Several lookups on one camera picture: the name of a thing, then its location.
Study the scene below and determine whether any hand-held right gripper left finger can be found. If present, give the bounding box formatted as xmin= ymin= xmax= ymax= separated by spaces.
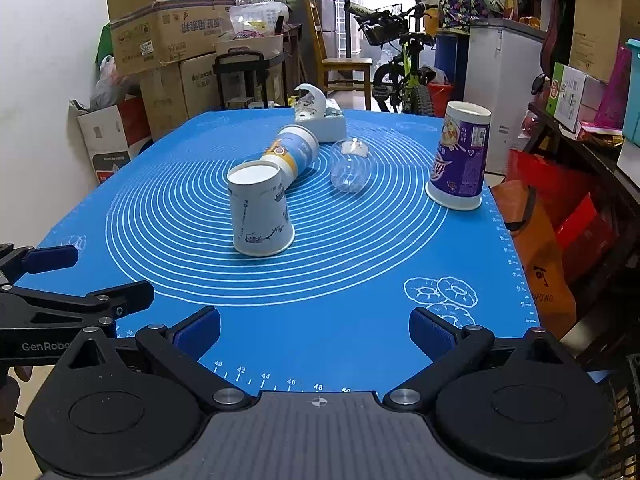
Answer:
xmin=52 ymin=306 xmax=253 ymax=413

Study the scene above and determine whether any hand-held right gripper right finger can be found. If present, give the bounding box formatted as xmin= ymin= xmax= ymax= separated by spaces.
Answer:
xmin=382 ymin=306 xmax=587 ymax=413

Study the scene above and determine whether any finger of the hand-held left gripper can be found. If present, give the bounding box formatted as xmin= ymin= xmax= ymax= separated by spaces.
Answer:
xmin=0 ymin=243 xmax=80 ymax=287
xmin=0 ymin=280 xmax=156 ymax=332

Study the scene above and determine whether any white paper cup blue print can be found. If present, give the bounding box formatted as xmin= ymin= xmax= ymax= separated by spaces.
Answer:
xmin=227 ymin=162 xmax=296 ymax=257

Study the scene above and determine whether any purple paper cup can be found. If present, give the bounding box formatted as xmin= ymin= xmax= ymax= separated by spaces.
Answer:
xmin=425 ymin=100 xmax=492 ymax=211

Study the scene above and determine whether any clear plastic cup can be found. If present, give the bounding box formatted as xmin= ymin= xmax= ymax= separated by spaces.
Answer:
xmin=330 ymin=137 xmax=371 ymax=195

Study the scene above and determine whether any white yellow blue paper cup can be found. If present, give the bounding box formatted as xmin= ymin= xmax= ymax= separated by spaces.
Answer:
xmin=259 ymin=125 xmax=321 ymax=187

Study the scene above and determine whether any person's left hand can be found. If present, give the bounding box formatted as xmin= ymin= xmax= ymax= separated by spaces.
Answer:
xmin=0 ymin=364 xmax=33 ymax=441

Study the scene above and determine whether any blue silicone baking mat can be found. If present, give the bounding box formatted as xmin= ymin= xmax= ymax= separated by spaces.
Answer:
xmin=37 ymin=108 xmax=543 ymax=403

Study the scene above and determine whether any orange shopping bag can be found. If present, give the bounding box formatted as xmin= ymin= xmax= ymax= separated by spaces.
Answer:
xmin=489 ymin=180 xmax=579 ymax=342

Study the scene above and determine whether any white red cardboard box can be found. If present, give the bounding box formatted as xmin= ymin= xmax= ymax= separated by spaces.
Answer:
xmin=70 ymin=94 xmax=152 ymax=187

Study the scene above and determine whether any white plastic bag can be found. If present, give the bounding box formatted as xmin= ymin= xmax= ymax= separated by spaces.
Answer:
xmin=90 ymin=55 xmax=127 ymax=111

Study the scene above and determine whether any red gift bag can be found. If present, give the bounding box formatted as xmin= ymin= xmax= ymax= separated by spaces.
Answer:
xmin=506 ymin=147 xmax=617 ymax=283

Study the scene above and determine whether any brown cardboard box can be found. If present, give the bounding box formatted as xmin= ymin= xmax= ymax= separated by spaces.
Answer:
xmin=139 ymin=51 xmax=222 ymax=142

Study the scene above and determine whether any black plastic crate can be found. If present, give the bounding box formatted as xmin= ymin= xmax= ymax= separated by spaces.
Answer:
xmin=582 ymin=354 xmax=640 ymax=480

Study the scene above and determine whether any white tissue box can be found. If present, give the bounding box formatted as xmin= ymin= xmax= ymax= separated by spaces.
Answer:
xmin=293 ymin=83 xmax=347 ymax=144

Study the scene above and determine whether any dark wooden shelf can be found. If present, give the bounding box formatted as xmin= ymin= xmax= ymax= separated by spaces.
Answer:
xmin=526 ymin=101 xmax=640 ymax=363

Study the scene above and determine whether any red bucket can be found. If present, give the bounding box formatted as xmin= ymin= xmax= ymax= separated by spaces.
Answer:
xmin=426 ymin=82 xmax=456 ymax=119

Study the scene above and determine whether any large open cardboard box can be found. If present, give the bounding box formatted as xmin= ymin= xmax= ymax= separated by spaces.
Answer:
xmin=105 ymin=0 xmax=247 ymax=77

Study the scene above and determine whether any white chest freezer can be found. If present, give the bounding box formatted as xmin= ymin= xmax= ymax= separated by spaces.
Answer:
xmin=462 ymin=17 xmax=549 ymax=177

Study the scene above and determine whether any green black bicycle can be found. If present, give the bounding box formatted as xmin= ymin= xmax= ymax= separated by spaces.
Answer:
xmin=344 ymin=1 xmax=453 ymax=117

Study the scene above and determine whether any white green carton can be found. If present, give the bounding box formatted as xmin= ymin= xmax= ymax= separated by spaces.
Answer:
xmin=546 ymin=62 xmax=607 ymax=132

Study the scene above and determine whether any wooden chair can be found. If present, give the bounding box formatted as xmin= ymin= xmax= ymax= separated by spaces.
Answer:
xmin=304 ymin=0 xmax=374 ymax=111

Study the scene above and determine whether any pink bag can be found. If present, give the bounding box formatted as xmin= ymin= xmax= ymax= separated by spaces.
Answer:
xmin=594 ymin=45 xmax=634 ymax=129

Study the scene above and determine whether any clear bag of packets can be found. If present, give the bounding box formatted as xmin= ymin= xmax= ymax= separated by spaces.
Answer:
xmin=226 ymin=0 xmax=291 ymax=42

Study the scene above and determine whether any turquoise plastic container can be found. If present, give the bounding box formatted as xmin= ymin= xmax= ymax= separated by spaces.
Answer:
xmin=621 ymin=38 xmax=640 ymax=144

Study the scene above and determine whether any purple patterned cloth bundle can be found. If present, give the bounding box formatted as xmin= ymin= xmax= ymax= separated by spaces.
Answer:
xmin=439 ymin=0 xmax=508 ymax=36

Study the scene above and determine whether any tall flat cardboard box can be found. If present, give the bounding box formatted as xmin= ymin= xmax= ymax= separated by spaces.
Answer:
xmin=569 ymin=0 xmax=625 ymax=84

